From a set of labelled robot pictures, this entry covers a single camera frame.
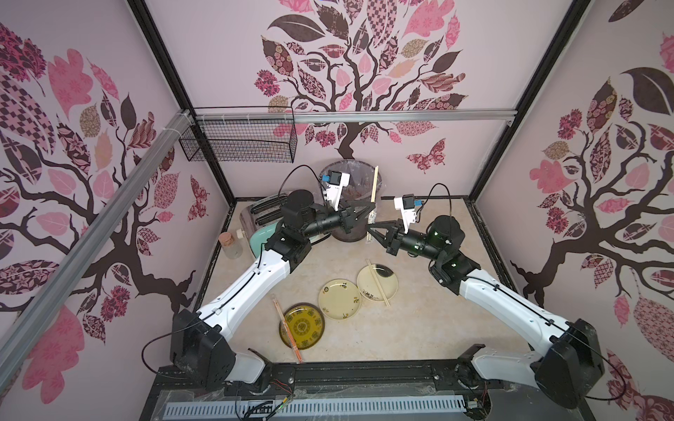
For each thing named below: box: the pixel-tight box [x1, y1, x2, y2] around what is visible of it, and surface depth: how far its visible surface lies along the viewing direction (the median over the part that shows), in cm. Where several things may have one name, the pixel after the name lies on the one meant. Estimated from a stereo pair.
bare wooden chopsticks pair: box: [365, 258, 391, 307], surface depth 92 cm
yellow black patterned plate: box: [279, 302, 326, 350], surface depth 85 cm
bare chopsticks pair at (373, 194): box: [370, 164, 380, 203], surface depth 63 cm
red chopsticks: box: [271, 293, 303, 364], surface depth 81 cm
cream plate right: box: [356, 263, 399, 302], surface depth 95 cm
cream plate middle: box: [317, 278, 362, 321], surface depth 90 cm
